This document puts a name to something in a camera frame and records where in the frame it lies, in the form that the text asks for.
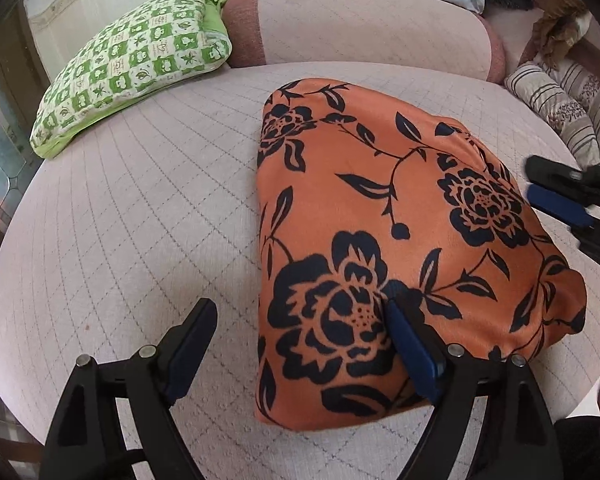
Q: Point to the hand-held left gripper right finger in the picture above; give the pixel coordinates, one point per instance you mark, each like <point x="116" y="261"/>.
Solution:
<point x="411" y="355"/>

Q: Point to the orange floral pillow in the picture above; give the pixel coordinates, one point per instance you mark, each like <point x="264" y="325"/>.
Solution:
<point x="380" y="200"/>

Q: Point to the pink quilted sofa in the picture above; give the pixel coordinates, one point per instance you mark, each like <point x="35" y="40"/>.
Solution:
<point x="130" y="210"/>

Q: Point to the brown patterned scarf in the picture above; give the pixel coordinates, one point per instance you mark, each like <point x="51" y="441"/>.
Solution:
<point x="560" y="25"/>

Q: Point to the small striped floral cushion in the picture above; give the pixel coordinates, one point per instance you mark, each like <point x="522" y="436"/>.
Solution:
<point x="555" y="105"/>

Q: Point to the green white checkered pillow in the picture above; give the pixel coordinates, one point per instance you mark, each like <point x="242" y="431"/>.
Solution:
<point x="130" y="60"/>

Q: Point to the pink sofa bolster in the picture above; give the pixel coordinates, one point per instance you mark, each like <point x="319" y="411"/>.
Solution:
<point x="360" y="30"/>

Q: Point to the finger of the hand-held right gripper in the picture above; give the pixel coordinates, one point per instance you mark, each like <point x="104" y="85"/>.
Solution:
<point x="560" y="206"/>
<point x="550" y="169"/>

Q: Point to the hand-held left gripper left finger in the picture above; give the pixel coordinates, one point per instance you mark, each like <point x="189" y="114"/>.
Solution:
<point x="190" y="352"/>

